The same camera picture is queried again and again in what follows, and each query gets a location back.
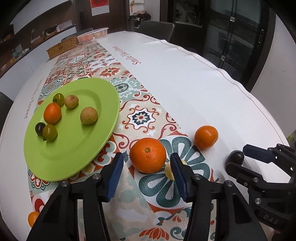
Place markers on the green tomato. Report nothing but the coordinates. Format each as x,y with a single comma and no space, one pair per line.
50,132
58,99

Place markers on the patterned table runner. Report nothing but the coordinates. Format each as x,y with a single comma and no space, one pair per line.
138,115

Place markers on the bag with clothes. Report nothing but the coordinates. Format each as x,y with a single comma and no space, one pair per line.
140,16

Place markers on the dark grey chair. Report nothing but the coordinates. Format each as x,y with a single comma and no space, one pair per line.
157,29

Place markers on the kitchen faucet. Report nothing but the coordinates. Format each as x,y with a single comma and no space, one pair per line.
190,15

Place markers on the tan round fruit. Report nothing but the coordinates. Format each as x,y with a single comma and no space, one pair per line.
71,101
89,115

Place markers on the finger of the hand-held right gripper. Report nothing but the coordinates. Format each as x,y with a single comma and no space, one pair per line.
245,173
256,153

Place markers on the wicker box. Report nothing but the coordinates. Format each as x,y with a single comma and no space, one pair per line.
62,47

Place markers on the green plate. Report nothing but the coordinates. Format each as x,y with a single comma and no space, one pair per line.
76,143

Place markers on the small orange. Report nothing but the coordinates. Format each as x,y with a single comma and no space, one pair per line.
32,219

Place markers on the white plastic basket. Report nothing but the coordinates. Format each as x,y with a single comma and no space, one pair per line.
92,36

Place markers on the red wall poster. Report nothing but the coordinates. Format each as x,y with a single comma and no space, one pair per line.
100,7

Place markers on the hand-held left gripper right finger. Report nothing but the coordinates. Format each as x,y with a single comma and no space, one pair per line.
179,177

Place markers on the large orange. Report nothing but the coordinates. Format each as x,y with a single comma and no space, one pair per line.
148,155

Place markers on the dark purple plum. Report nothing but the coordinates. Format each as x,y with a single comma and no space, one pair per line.
235,156
39,128

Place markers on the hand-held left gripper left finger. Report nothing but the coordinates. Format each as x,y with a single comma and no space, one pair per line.
115,177

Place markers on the glass sliding door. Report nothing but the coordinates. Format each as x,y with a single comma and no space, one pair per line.
242,34

